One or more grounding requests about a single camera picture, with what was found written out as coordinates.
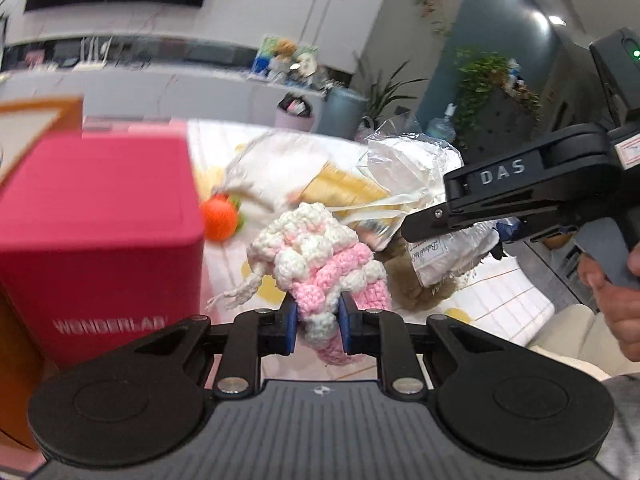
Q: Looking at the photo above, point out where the teddy bear figurine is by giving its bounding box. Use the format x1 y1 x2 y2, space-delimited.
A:
269 38 297 82

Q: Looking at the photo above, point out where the white round cloth bag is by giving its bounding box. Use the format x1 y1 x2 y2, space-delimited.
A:
212 130 329 214

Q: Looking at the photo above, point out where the tall leafy plant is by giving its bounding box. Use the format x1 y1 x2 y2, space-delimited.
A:
357 58 428 128

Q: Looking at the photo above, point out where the grey trash can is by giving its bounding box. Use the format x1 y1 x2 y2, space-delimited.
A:
316 86 368 140

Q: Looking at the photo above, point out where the right hand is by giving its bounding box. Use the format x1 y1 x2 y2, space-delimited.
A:
577 255 640 362

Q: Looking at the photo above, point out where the pink waste bin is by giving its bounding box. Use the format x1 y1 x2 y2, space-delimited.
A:
274 92 314 132

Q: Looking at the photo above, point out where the water bottle jug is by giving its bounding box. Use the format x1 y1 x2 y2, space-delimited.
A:
425 103 457 144

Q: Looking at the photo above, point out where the lemon pattern tablecloth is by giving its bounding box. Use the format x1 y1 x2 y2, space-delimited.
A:
186 120 554 379

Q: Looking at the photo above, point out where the pink white crochet item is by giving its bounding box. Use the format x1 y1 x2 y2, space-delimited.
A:
207 203 392 365

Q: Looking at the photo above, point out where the red Wonderlab box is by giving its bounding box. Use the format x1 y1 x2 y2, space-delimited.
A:
1 133 204 368

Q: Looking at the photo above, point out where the yellow snack package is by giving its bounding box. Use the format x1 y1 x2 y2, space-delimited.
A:
297 162 411 252

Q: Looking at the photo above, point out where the white router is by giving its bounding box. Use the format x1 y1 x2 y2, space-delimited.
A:
73 37 113 70

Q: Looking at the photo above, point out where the brown plush toy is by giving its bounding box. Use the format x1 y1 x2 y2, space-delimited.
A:
374 237 462 312

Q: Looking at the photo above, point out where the orange cardboard box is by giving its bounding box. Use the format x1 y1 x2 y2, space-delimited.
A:
1 96 84 451

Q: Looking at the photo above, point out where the orange crochet fruit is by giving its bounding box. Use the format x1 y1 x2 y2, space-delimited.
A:
200 194 244 243

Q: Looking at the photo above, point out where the clear plastic item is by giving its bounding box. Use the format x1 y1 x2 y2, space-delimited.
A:
349 120 499 287

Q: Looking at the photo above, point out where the hanging vine plant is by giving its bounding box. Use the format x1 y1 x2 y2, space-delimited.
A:
416 0 558 155

